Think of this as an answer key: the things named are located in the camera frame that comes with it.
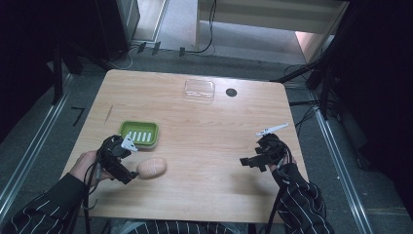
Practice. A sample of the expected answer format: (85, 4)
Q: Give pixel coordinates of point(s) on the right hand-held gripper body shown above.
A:
(272, 150)

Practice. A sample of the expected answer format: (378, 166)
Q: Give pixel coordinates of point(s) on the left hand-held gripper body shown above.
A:
(112, 159)

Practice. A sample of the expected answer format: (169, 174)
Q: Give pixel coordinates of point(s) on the person's right hand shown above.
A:
(285, 162)

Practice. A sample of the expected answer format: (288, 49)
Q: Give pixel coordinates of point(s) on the person's left hand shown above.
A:
(85, 166)

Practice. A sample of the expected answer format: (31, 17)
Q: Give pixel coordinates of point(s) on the green soap dish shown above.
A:
(139, 134)

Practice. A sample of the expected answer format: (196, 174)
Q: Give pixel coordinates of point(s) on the person's striped torso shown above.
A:
(175, 228)

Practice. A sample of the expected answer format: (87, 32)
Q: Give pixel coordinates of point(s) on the black round table grommet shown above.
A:
(231, 92)

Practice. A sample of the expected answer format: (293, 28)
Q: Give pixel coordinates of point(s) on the black metal stand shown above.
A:
(321, 84)
(57, 71)

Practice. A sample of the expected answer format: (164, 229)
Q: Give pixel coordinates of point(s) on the clear plastic container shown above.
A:
(199, 89)

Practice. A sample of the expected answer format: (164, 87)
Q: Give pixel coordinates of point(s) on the dark cabinet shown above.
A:
(113, 22)

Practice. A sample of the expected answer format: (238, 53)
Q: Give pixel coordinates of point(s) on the metal floor rail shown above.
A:
(344, 175)
(29, 156)

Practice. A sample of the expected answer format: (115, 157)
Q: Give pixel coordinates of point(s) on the light wooden desk frame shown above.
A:
(272, 16)

